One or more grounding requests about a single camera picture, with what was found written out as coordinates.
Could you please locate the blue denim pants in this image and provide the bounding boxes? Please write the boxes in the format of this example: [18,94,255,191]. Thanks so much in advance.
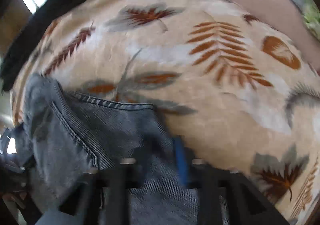
[16,74,200,224]

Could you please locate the leaf print beige blanket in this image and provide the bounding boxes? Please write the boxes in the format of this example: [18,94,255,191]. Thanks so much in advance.
[11,0,319,224]

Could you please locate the green patterned folded cloth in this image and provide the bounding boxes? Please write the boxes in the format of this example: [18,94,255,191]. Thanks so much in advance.
[303,0,320,40]

